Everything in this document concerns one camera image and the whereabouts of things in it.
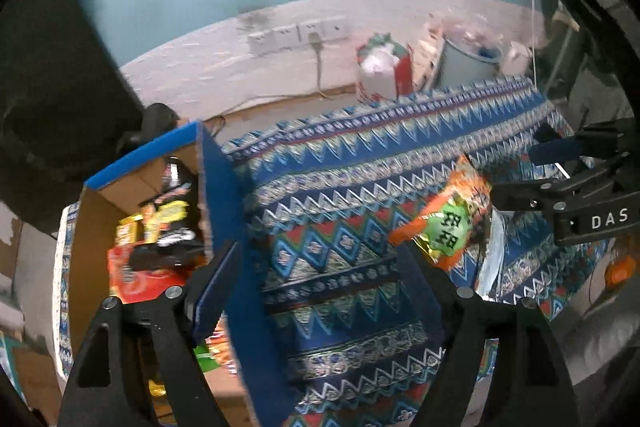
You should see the grey round bucket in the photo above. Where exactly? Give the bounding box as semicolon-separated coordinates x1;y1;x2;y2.
437;23;502;88

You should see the black yellow snack bag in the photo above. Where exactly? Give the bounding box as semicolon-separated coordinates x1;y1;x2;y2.
141;181;204;256

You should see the black hanging cloth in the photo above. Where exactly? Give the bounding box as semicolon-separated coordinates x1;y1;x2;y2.
1;0;143;233

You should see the red white plastic bag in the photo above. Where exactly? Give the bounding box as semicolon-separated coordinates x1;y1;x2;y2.
356;34;413;103

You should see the grey power cable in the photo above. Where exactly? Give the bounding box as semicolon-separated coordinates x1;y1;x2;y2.
307;31;334;101

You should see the silver foil snack bag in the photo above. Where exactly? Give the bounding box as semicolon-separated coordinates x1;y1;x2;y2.
474;208;506;301

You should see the blue cardboard box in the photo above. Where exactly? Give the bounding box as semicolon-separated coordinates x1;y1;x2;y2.
67;120;302;427

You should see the blue patterned table cloth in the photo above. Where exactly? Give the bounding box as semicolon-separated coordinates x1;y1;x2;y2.
56;77;570;426

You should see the orange green snack bag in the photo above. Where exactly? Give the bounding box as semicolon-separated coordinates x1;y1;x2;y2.
388;155;491;271

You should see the red potato chips bag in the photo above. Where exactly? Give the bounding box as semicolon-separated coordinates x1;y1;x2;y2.
107;245;190;303

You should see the white wall socket strip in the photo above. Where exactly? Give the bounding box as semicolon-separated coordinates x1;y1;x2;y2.
247;15;352;56

